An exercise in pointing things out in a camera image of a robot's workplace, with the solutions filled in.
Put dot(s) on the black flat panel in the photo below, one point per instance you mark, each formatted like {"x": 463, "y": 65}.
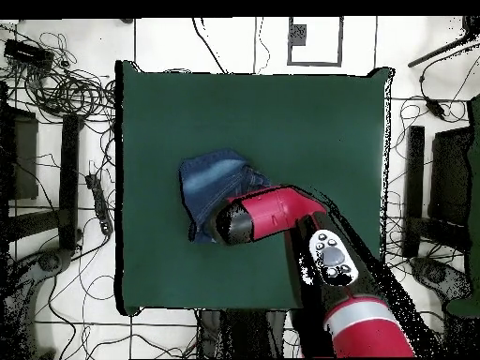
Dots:
{"x": 450, "y": 176}
{"x": 22, "y": 157}

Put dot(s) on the black power adapter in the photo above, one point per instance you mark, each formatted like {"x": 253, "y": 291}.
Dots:
{"x": 435, "y": 108}

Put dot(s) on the black upright bar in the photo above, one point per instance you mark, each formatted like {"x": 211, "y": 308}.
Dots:
{"x": 69, "y": 180}
{"x": 414, "y": 187}

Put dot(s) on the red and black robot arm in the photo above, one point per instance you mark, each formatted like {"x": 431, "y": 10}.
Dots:
{"x": 270, "y": 213}

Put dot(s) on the small grey square patch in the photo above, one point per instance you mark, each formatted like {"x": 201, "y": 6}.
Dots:
{"x": 299, "y": 35}

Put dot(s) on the black power strip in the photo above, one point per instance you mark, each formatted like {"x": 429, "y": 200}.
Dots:
{"x": 100, "y": 204}

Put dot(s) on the blue denim jeans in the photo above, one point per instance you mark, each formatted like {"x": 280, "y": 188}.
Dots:
{"x": 206, "y": 180}

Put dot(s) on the black rod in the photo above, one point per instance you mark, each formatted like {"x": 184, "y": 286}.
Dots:
{"x": 431, "y": 55}

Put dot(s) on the black wheeled stand base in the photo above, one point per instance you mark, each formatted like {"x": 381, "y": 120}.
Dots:
{"x": 50, "y": 262}
{"x": 435, "y": 275}

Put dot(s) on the dark green table cloth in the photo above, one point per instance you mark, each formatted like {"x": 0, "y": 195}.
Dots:
{"x": 187, "y": 112}

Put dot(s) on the green cloth sheet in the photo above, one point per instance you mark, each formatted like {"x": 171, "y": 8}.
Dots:
{"x": 475, "y": 187}

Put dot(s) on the black electronics box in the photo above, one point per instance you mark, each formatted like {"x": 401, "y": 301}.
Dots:
{"x": 28, "y": 54}

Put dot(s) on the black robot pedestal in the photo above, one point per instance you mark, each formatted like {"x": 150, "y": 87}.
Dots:
{"x": 243, "y": 333}

